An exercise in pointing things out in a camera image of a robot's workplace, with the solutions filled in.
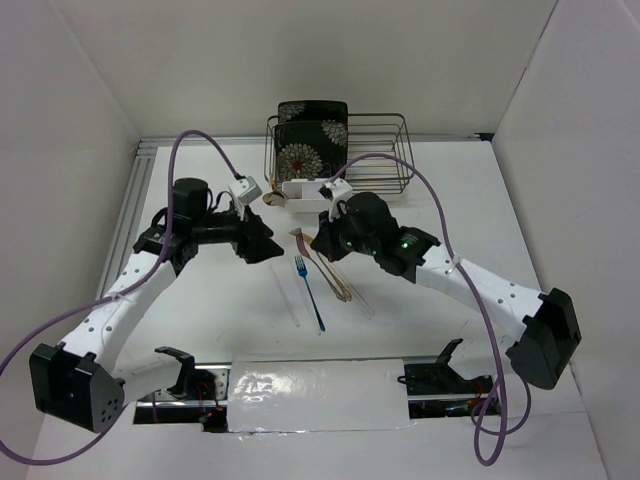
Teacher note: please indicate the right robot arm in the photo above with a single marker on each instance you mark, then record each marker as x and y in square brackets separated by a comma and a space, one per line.
[543, 326]

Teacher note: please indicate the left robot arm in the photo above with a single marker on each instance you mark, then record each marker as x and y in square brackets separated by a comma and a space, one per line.
[75, 380]

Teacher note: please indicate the grey wire dish rack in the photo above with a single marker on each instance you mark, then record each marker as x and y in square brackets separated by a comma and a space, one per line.
[377, 134]

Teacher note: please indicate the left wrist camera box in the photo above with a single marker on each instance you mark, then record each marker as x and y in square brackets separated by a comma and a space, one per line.
[245, 190]

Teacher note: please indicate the front black floral plate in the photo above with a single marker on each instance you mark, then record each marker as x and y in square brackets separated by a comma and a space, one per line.
[309, 149]

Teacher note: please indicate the rear black floral plate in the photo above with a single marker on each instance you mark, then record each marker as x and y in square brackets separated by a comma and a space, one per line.
[312, 110]

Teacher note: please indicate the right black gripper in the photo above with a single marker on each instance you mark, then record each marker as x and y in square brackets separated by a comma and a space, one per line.
[325, 238]

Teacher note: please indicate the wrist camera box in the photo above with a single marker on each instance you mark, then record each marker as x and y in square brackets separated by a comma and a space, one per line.
[335, 191]
[245, 190]

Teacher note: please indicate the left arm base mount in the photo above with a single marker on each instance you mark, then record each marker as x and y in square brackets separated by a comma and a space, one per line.
[198, 395]

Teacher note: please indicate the gold spoon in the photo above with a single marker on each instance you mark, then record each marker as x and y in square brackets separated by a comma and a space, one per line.
[272, 183]

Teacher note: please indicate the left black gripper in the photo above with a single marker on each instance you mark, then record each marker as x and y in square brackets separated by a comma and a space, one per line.
[253, 242]

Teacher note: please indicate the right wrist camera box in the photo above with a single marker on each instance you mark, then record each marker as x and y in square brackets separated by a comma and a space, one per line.
[335, 191]

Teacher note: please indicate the black floral plate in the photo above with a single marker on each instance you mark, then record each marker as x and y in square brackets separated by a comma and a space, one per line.
[309, 149]
[312, 110]

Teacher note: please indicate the blue fork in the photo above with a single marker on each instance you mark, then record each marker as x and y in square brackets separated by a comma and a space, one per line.
[303, 273]

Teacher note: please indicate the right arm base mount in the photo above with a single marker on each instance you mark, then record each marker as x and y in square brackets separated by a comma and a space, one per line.
[436, 390]

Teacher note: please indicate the white cutlery caddy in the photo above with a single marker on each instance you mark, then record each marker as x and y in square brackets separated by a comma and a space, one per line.
[303, 196]

